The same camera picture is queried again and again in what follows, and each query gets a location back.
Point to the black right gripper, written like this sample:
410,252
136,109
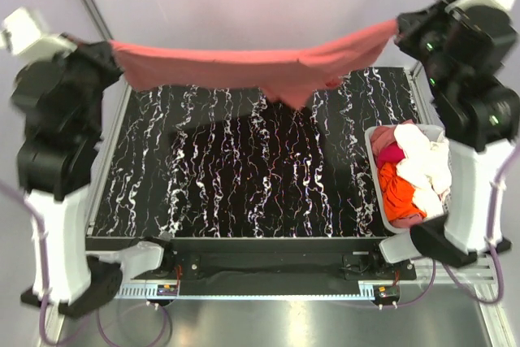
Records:
412,24

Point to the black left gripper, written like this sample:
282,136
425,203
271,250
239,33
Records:
101,54

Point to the salmon pink t shirt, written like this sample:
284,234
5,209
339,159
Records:
288,76

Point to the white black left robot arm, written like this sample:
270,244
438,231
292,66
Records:
59,91

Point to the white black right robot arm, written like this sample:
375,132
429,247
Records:
461,44

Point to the dusty pink t shirt in basket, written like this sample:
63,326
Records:
381,137

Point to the white plastic laundry basket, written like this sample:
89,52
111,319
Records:
399,225

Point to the magenta t shirt in basket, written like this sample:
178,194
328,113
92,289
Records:
390,154

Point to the black marble pattern mat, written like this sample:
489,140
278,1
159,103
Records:
190,162

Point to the white t shirt in basket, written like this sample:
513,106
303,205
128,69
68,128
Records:
425,167

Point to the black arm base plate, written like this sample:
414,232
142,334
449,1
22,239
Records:
275,268

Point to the slotted grey cable duct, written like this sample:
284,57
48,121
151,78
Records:
147,291

